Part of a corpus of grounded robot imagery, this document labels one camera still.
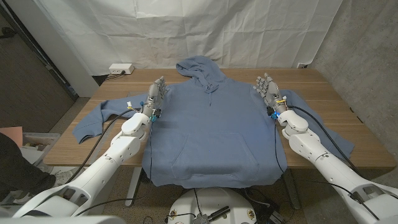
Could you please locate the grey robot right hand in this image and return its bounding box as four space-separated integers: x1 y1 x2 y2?
252 73 289 116

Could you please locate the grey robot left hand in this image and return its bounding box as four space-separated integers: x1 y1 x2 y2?
142 76 170 118

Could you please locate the blue hoodie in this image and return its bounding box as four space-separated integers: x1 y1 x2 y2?
72 55 356 189

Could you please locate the white power strip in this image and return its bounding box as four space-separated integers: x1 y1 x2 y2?
108 63 136 75

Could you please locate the white creased backdrop sheet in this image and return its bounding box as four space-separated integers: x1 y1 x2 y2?
32 0 343 77

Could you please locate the grey table leg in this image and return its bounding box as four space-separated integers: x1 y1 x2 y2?
284 169 301 210
124 167 143 208

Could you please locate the white robot torso base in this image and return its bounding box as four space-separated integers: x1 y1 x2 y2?
167 187 258 224

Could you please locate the clear plastic storage bin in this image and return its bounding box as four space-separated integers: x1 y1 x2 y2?
20 133 62 166

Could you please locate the black antenna pair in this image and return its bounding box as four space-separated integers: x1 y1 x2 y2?
207 205 231 222

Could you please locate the pink cardboard sheet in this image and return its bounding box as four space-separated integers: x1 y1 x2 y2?
0 126 24 147

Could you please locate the person in black clothes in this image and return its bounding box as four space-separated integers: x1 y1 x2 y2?
0 132 57 202

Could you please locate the black power strip cord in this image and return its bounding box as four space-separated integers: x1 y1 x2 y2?
104 70 126 82

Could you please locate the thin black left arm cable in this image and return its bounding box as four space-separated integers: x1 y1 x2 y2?
149 119 154 184

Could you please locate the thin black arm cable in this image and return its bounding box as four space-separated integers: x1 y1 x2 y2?
149 119 154 184
273 123 285 174

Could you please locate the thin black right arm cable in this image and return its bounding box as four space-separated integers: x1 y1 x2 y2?
273 123 285 174

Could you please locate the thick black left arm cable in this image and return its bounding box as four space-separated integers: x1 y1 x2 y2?
63 107 142 185

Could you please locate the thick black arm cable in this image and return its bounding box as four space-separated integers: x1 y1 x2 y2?
287 105 363 177
63 107 142 185

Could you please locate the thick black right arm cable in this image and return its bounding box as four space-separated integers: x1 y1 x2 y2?
287 105 363 177

